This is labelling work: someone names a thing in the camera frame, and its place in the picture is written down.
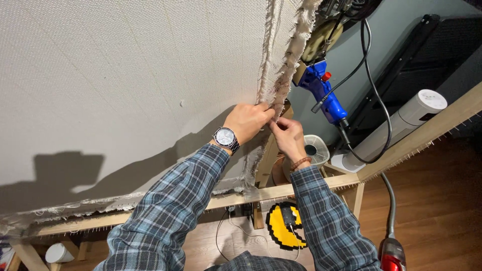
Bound person's left hand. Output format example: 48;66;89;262
223;102;276;147

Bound person's right hand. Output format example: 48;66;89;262
268;117;310;165

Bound white tufting cloth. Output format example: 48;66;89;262
0;0;324;237

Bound silver wristwatch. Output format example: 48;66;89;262
212;126;241;156

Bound blue tufting gun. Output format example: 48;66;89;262
292;58;349;126

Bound small white round fan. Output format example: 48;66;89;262
282;134;331;182

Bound yellow black round rug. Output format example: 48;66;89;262
266;202;309;251

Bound white tower fan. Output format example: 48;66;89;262
341;89;448;172

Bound black cabinet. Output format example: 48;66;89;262
339;14;482;144

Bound red vacuum cleaner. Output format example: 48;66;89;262
378;172;407;271

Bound white cup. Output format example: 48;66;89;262
45;243;75;263

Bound brown bead bracelet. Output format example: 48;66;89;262
289;156;313;172

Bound black power cable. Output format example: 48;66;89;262
311;19;393;165

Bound thin white cable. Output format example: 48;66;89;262
215;209;302;262

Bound wooden tufting frame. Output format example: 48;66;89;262
8;81;482;271

